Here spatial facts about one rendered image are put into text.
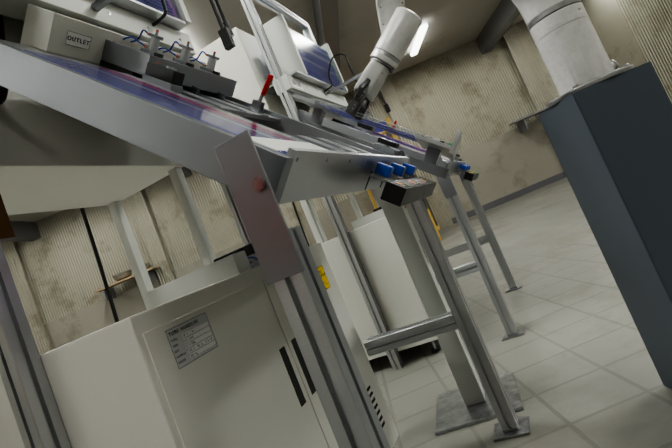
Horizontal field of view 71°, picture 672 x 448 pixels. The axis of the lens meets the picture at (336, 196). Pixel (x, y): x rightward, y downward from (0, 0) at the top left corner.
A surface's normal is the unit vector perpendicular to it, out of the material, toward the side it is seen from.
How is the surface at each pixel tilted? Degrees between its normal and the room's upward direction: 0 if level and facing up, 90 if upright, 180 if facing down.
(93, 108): 90
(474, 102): 90
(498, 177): 90
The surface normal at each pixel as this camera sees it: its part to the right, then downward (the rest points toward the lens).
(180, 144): -0.36, 0.06
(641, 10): -0.03, -0.08
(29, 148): 0.85, -0.39
